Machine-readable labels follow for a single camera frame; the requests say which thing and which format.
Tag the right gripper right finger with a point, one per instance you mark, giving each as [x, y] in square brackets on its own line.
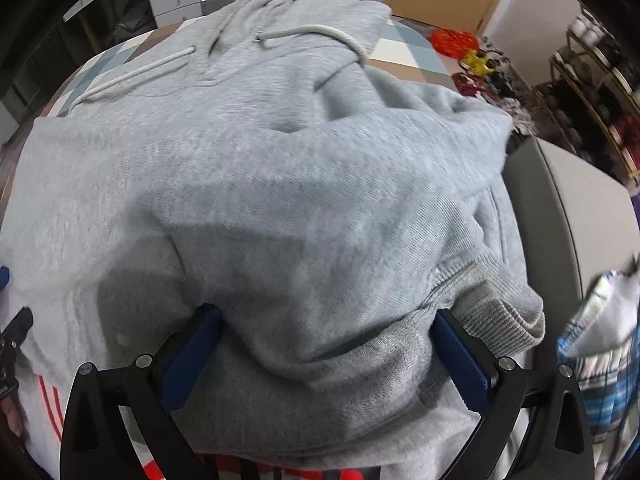
[557, 441]

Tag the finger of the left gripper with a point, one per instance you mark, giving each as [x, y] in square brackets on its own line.
[4, 277]

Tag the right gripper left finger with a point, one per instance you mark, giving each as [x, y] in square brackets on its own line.
[95, 440]

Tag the grey hoodie with red print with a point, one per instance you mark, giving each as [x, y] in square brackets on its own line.
[256, 160]

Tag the blue plaid cloth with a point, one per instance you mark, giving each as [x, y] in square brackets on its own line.
[601, 344]

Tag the grey storage box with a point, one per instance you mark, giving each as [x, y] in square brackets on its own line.
[575, 223]

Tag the metal shelf rack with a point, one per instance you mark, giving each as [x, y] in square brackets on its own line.
[592, 99]

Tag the orange red toy pile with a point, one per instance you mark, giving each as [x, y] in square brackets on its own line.
[452, 43]

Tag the checked bed cover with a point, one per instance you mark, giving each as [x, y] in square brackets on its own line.
[401, 51]

